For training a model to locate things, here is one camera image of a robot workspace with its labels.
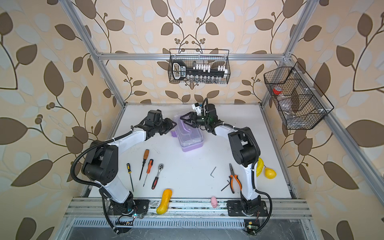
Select yellow squash toy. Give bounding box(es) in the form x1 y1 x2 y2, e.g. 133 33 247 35
156 189 173 215

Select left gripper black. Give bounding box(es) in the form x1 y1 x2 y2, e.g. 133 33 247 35
153 117 178 135

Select yellow banana toy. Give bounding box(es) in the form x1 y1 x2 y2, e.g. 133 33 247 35
257 158 265 177

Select red capped clear bottle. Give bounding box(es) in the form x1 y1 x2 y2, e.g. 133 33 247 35
273 86 289 101

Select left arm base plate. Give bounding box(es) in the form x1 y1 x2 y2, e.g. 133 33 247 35
107 199 150 217

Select orange handle pliers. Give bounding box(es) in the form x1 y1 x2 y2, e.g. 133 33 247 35
229 164 242 194

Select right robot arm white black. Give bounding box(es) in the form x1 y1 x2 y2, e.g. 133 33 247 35
180 102 273 236

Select orange handle screwdriver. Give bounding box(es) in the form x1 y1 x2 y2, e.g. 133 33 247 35
143 159 154 187

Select red black ratchet wrench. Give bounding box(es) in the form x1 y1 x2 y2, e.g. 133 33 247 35
152 164 164 190

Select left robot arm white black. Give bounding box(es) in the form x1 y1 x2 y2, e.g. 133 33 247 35
70 110 177 235

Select black wire basket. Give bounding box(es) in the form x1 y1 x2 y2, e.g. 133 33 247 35
168 48 231 85
264 63 334 130

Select brown handle screwdriver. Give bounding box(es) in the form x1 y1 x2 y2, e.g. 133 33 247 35
139 149 150 180

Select right black wire basket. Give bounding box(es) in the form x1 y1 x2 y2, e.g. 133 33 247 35
264 63 334 130

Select pink pig toy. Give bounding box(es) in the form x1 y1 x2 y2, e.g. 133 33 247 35
211 197 218 208

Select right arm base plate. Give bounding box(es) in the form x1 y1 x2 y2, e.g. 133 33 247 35
227 199 269 218

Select back black wire basket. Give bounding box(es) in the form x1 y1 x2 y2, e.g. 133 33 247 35
168 48 231 85

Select black socket set holder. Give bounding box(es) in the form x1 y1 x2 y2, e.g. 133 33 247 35
169 60 230 82

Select yellow lemon toy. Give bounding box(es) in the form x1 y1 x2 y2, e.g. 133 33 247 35
264 167 277 179

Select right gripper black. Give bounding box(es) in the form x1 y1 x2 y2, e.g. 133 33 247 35
180 112 210 128

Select yellow black thin screwdriver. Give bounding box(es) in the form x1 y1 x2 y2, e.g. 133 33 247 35
127 163 134 192

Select purple clear plastic tool box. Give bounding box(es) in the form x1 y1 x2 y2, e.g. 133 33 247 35
171 115 204 152

